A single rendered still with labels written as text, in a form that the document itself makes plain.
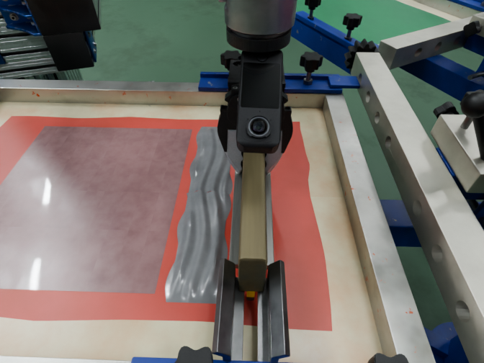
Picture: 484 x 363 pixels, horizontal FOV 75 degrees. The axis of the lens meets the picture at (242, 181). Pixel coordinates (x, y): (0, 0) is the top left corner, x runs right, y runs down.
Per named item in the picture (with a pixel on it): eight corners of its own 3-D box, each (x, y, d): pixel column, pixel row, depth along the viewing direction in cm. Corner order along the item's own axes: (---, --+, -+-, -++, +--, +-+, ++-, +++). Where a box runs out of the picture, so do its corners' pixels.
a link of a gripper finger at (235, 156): (242, 153, 52) (252, 105, 46) (241, 178, 48) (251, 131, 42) (223, 150, 52) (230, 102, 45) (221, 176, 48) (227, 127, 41)
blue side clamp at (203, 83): (200, 111, 70) (197, 83, 65) (203, 99, 74) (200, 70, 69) (336, 114, 70) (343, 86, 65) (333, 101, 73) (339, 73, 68)
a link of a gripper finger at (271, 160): (282, 151, 52) (279, 103, 45) (284, 178, 48) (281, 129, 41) (263, 153, 52) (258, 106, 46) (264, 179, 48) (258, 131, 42)
